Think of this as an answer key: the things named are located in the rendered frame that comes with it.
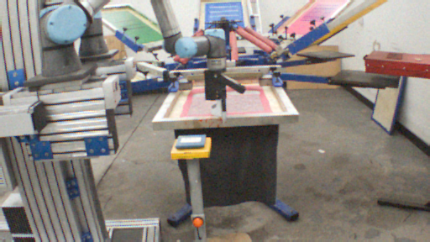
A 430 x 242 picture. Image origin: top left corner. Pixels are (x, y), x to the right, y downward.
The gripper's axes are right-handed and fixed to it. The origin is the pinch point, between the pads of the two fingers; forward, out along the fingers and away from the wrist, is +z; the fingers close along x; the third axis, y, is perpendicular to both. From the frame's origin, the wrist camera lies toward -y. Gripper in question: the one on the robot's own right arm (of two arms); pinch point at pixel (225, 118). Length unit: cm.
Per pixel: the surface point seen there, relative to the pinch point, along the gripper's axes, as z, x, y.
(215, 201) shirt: 42.5, -8.4, 7.0
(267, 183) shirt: 34.4, -8.0, -17.1
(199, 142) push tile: 1.2, 21.8, 8.9
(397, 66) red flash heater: -9, -57, -104
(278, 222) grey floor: 98, -69, -31
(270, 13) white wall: -32, -471, -77
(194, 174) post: 13.6, 21.1, 11.8
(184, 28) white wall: -14, -471, 70
